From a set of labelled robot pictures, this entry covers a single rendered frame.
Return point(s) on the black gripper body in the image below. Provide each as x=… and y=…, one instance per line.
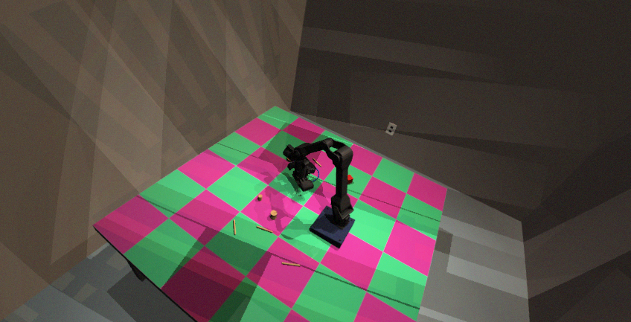
x=301, y=175

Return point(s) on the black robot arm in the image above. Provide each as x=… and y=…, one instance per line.
x=342, y=157

